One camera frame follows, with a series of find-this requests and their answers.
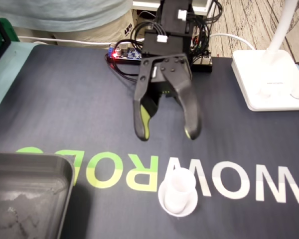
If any white shelf unit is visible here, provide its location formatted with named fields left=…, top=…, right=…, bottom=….
left=132, top=0, right=214, bottom=15

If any dark grey WOWROBO mat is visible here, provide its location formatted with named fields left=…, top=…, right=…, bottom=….
left=0, top=44, right=299, bottom=239

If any blue converter circuit board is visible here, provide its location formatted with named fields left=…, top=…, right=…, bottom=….
left=108, top=44, right=143, bottom=61

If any white round saucer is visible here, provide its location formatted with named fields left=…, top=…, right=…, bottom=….
left=158, top=181, right=199, bottom=218

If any thin black power cable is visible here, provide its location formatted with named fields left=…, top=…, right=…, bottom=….
left=109, top=58, right=142, bottom=83

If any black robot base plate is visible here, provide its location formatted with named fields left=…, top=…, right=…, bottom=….
left=106, top=53, right=214, bottom=73

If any white power cable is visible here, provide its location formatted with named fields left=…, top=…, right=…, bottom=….
left=17, top=33, right=255, bottom=50

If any white plastic cup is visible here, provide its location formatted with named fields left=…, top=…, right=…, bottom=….
left=163, top=168, right=197, bottom=214

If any brown motor driver board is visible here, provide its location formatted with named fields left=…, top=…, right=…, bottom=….
left=192, top=48, right=213, bottom=66

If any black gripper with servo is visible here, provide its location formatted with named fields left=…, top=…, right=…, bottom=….
left=133, top=52, right=203, bottom=142

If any white desk lamp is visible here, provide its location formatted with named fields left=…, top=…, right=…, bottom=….
left=231, top=0, right=299, bottom=112

